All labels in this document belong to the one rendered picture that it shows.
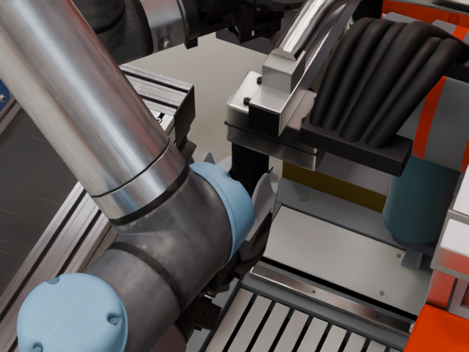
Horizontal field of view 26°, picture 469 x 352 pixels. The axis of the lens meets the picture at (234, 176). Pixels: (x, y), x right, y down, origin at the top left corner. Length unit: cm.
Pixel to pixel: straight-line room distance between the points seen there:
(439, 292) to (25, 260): 98
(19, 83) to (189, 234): 17
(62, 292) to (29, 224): 106
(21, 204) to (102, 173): 106
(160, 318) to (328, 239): 116
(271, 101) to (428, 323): 22
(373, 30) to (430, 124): 20
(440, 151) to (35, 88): 45
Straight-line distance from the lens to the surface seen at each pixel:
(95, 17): 104
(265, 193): 95
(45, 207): 179
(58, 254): 170
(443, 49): 83
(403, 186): 131
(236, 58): 231
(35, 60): 72
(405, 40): 82
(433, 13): 161
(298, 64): 86
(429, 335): 84
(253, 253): 93
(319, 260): 186
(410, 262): 187
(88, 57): 73
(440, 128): 100
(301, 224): 191
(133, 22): 109
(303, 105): 90
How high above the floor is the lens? 160
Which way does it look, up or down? 50 degrees down
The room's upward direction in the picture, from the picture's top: straight up
